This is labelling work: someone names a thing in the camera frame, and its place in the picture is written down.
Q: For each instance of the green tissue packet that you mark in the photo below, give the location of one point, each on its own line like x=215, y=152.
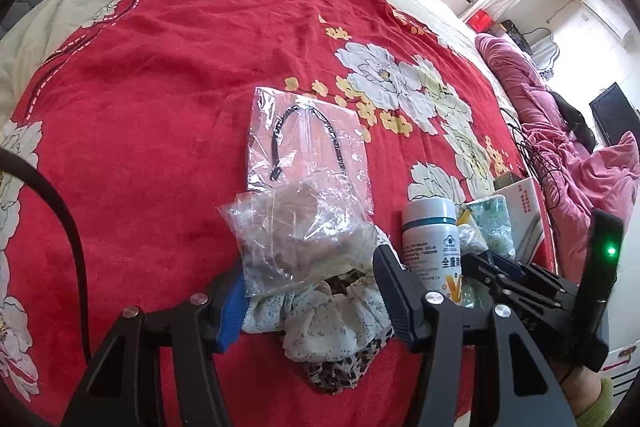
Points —
x=492, y=219

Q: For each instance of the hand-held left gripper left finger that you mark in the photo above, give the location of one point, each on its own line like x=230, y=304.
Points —
x=231, y=312

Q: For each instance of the white supplement bottle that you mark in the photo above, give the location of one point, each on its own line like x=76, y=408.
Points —
x=430, y=247

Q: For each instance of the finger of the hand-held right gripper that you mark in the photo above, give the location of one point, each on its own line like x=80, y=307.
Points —
x=492, y=287
x=520, y=269

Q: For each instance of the small red box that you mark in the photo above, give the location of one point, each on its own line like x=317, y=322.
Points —
x=482, y=21

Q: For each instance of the person's right forearm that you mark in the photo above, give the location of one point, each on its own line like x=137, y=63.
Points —
x=587, y=394

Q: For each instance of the clear plastic bag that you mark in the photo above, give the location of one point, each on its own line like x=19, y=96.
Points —
x=250, y=217

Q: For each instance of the black television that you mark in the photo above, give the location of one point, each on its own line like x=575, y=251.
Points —
x=612, y=114

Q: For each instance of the red and white box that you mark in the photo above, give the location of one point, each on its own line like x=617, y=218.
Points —
x=525, y=207

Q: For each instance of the pink duvet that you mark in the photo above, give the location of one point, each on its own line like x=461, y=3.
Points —
x=540, y=107

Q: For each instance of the white air conditioner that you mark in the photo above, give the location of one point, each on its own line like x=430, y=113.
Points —
x=602, y=9

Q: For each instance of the black garment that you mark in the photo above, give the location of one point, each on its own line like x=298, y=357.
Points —
x=575, y=119

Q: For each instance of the white yellow snack packet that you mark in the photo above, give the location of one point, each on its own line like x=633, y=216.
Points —
x=467, y=232

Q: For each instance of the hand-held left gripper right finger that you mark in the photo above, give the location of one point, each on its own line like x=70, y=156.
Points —
x=395, y=297

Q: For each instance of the leopard and floral fabric items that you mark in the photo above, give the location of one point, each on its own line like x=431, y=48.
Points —
x=325, y=322

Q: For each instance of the black device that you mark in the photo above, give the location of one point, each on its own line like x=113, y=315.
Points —
x=512, y=32

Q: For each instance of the pink towel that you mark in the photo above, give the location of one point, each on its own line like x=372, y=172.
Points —
x=310, y=147

